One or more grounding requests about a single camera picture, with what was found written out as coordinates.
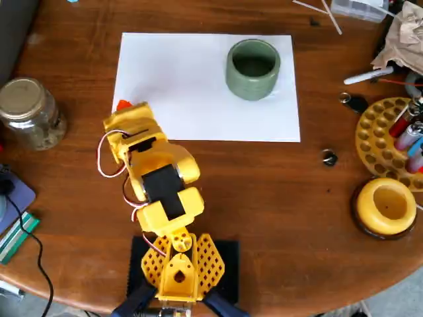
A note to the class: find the long white stick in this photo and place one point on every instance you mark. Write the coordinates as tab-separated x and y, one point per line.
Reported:
332	16

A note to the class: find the green ceramic cup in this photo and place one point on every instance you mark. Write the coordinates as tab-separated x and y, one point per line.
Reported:
251	89

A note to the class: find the short white stick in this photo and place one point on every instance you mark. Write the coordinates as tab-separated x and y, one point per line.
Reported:
310	6

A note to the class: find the crumpled brown paper bag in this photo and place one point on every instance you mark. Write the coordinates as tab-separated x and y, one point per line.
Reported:
406	36

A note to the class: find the clear plastic box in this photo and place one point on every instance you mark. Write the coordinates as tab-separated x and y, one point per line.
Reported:
357	8

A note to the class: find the glass jar with gold lid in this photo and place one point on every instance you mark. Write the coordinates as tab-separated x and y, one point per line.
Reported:
23	99

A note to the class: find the white paper sheet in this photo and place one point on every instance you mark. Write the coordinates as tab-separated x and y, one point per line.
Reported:
198	82

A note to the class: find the green striped book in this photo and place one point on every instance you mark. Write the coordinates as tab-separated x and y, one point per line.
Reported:
16	237

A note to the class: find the orange printed object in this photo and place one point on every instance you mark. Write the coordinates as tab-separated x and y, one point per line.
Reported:
123	105

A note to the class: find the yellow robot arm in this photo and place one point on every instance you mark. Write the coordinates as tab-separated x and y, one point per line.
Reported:
191	204

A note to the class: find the small black chip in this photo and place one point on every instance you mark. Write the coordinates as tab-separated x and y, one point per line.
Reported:
314	22

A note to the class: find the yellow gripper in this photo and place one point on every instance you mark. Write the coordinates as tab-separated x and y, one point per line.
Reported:
130	116

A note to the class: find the pink lighter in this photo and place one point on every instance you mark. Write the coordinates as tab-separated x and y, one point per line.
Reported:
408	137

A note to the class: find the yellow round holder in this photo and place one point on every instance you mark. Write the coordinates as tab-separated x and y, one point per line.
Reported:
358	226

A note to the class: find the magenta lighter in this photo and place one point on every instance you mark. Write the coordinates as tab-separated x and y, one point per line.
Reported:
414	164

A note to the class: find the black small device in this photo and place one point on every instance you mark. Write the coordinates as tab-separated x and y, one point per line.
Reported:
5	186

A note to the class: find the black key fob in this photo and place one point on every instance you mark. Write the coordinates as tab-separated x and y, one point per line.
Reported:
357	103

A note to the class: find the white pen with black cap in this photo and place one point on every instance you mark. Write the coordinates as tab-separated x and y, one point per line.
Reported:
10	289

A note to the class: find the white marker pen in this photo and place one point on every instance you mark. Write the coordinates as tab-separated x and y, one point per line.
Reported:
363	77

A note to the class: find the small metal bolt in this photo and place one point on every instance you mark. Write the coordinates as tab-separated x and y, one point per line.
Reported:
330	158

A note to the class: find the grey curved tube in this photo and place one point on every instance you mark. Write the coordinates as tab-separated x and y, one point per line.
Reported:
409	82

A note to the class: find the purple notebook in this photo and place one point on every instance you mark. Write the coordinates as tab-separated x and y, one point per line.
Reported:
23	198

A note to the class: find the yellow dimpled round tray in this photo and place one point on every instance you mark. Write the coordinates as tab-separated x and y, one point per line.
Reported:
373	132

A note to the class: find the blue lighter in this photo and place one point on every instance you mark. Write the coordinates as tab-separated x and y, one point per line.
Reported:
415	149

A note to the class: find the red lighter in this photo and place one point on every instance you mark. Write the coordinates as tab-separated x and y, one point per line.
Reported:
398	127

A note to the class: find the blue clamp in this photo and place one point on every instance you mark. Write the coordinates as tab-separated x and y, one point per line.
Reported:
132	302
224	305

